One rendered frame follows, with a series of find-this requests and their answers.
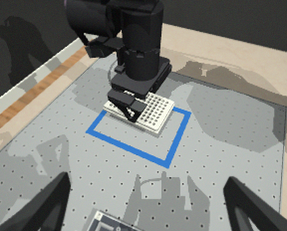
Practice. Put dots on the white well plate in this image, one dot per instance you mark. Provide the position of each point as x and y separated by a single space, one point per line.
153 116

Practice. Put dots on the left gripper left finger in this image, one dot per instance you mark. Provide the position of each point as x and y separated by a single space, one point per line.
46 211

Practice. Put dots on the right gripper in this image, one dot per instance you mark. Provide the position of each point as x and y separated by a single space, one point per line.
136 73

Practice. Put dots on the blue tape outline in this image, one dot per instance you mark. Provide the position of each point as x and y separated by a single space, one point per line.
165 163

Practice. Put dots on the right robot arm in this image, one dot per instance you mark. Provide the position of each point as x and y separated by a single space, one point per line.
141 22

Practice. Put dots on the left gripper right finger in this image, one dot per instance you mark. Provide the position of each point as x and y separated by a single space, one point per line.
243 204

